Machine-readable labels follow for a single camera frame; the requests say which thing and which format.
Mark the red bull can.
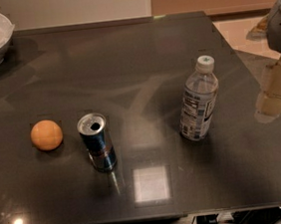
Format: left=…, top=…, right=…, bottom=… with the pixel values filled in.
left=77, top=112, right=117, bottom=172

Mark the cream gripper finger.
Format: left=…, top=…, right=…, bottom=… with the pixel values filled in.
left=254, top=58, right=281, bottom=123

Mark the clear plastic water bottle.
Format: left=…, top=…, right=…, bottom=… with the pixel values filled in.
left=179, top=55, right=219, bottom=141

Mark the orange fruit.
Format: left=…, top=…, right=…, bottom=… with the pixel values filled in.
left=31, top=119, right=63, bottom=151

